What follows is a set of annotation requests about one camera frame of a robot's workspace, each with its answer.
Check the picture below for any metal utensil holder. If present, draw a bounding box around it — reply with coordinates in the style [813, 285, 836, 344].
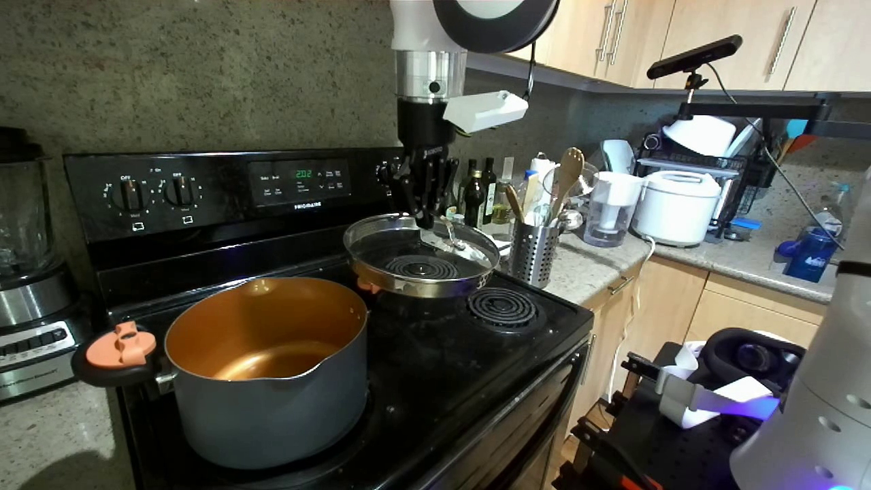
[509, 220, 560, 289]

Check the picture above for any water filter pitcher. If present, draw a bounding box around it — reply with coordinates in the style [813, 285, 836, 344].
[583, 171, 641, 248]

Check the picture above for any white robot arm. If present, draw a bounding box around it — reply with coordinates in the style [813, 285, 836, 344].
[390, 0, 871, 490]

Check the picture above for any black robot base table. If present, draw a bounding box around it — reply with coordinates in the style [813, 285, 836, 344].
[552, 325, 812, 490]

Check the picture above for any white rice cooker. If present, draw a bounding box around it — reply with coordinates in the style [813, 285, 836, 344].
[632, 171, 722, 246]

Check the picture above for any silver black blender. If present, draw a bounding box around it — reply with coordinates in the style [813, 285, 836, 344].
[0, 129, 82, 402]

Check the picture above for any dish rack with dishes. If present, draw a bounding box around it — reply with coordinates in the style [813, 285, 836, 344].
[633, 115, 775, 236]

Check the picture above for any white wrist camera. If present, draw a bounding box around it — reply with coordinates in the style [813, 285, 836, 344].
[444, 90, 529, 134]

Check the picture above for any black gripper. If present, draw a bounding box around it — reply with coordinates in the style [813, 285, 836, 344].
[398, 100, 454, 224]

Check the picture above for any glass pot lid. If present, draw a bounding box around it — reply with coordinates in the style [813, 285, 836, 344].
[342, 212, 500, 299]

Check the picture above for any dark glass bottle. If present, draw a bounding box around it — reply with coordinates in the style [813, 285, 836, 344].
[462, 161, 484, 225]

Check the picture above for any slotted wooden spoon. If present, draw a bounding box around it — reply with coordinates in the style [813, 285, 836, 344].
[550, 146, 584, 212]

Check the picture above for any black camera on stand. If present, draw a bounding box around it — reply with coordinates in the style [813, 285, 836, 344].
[644, 36, 744, 92]

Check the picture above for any black electric stove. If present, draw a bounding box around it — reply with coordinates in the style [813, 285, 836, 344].
[66, 149, 591, 490]

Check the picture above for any blue object on counter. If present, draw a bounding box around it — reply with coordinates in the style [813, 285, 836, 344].
[775, 225, 837, 284]

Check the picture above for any dark pot copper interior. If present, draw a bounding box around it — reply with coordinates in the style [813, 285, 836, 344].
[73, 277, 371, 469]

